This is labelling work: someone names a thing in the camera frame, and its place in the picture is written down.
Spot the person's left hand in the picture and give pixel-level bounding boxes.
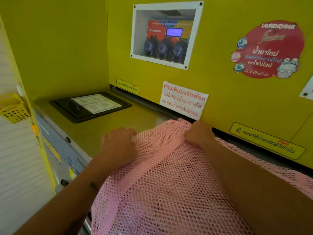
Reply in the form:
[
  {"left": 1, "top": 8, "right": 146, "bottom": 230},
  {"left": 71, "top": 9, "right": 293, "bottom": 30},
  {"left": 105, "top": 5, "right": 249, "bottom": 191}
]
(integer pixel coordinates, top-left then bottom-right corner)
[{"left": 97, "top": 127, "right": 138, "bottom": 167}]

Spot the person's right hand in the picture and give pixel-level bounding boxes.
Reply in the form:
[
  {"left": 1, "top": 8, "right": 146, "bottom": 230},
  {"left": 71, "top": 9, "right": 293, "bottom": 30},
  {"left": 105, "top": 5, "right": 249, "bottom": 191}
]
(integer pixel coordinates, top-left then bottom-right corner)
[{"left": 183, "top": 120, "right": 217, "bottom": 150}]

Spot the pink mesh laundry bag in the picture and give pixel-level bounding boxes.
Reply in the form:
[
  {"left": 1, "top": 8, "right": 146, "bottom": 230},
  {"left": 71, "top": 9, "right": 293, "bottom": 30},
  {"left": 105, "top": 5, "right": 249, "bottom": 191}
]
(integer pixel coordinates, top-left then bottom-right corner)
[{"left": 91, "top": 118, "right": 313, "bottom": 235}]

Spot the person's right forearm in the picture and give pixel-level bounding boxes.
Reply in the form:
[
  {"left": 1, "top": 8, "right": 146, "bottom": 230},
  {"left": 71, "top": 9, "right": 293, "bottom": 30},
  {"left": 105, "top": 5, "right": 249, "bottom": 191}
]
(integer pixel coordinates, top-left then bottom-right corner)
[{"left": 203, "top": 139, "right": 313, "bottom": 235}]

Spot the person's left forearm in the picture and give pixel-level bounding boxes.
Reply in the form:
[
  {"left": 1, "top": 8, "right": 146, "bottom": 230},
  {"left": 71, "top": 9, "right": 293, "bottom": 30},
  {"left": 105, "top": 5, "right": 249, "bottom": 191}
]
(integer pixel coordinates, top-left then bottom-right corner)
[{"left": 13, "top": 155, "right": 127, "bottom": 235}]

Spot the yellow washing machine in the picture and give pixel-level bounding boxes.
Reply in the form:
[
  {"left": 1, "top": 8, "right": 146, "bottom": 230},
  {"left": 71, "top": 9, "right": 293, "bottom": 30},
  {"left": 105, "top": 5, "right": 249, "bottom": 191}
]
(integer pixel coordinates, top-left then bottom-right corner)
[{"left": 32, "top": 90, "right": 178, "bottom": 235}]

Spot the white paper notice red text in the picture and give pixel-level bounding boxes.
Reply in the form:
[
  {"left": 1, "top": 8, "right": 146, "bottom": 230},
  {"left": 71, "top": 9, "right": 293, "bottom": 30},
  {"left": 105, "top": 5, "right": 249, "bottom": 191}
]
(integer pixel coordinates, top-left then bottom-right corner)
[{"left": 159, "top": 81, "right": 209, "bottom": 121}]

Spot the white instruction label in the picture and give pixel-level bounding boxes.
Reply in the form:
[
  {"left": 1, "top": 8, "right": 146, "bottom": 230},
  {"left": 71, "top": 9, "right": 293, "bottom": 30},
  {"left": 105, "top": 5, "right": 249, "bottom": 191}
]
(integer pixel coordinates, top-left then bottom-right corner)
[{"left": 71, "top": 94, "right": 122, "bottom": 114}]

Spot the small yellow warning sticker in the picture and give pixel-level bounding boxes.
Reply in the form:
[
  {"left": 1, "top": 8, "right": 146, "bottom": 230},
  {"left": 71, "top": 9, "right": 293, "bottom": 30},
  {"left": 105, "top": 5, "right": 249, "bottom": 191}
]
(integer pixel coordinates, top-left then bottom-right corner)
[{"left": 116, "top": 78, "right": 141, "bottom": 96}]

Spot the black detergent compartment lid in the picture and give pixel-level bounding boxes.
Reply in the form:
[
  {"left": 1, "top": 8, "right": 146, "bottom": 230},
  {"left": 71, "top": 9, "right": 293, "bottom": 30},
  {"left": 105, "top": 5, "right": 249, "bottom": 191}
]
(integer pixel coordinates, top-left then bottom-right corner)
[{"left": 48, "top": 92, "right": 133, "bottom": 124}]

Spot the yellow sticker on machine front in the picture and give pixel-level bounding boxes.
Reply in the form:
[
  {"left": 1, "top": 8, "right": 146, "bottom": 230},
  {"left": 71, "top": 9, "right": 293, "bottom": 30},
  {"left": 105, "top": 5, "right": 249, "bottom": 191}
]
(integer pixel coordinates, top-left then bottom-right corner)
[{"left": 44, "top": 137, "right": 62, "bottom": 165}]

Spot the long yellow warning sticker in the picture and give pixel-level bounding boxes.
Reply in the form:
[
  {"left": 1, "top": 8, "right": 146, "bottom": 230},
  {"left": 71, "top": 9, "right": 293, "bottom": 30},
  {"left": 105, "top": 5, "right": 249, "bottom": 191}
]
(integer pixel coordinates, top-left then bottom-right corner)
[{"left": 229, "top": 122, "right": 306, "bottom": 160}]

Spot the dark dispenser pump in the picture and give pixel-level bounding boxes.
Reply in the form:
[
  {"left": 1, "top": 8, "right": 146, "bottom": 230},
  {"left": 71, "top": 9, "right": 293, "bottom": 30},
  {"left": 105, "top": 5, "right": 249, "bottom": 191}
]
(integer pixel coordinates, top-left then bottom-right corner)
[
  {"left": 143, "top": 36, "right": 159, "bottom": 58},
  {"left": 172, "top": 39, "right": 189, "bottom": 63},
  {"left": 157, "top": 37, "right": 174, "bottom": 61}
]

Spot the white framed viewing window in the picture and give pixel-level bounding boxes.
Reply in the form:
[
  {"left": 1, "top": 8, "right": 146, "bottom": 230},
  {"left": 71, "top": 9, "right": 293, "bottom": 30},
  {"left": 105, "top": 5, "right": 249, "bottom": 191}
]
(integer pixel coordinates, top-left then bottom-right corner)
[{"left": 130, "top": 1, "right": 204, "bottom": 71}]

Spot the blue display screen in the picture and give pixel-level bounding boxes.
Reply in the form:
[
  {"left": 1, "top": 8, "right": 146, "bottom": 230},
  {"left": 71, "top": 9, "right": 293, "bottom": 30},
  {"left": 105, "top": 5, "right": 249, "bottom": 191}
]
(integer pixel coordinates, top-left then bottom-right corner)
[{"left": 165, "top": 27, "right": 183, "bottom": 38}]

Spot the red detergent dispenser panel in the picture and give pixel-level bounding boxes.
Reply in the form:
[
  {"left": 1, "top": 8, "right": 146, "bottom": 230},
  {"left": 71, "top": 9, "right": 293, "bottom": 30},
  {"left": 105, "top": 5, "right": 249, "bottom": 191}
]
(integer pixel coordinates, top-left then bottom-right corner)
[{"left": 146, "top": 20, "right": 194, "bottom": 47}]

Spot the white roller shutter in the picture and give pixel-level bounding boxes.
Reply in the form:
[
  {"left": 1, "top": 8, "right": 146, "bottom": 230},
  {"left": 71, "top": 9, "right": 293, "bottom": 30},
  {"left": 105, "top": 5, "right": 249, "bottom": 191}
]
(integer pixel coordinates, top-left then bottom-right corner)
[{"left": 0, "top": 16, "right": 56, "bottom": 235}]

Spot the round red advert sticker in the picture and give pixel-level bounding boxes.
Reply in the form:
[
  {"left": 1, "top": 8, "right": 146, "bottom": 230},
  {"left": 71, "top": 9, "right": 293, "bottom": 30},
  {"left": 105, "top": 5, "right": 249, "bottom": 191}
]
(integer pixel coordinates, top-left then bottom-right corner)
[{"left": 230, "top": 21, "right": 305, "bottom": 79}]

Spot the yellow plastic basket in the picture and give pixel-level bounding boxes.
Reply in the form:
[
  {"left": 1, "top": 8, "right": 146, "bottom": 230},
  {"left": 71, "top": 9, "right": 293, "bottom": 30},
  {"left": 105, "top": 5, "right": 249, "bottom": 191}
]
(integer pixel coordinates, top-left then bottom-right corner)
[{"left": 0, "top": 93, "right": 31, "bottom": 125}]

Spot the white frame corner with screw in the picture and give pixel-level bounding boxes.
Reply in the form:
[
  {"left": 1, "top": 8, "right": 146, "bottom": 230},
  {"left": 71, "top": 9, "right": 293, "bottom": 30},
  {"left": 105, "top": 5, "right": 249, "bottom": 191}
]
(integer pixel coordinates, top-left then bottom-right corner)
[{"left": 299, "top": 75, "right": 313, "bottom": 101}]

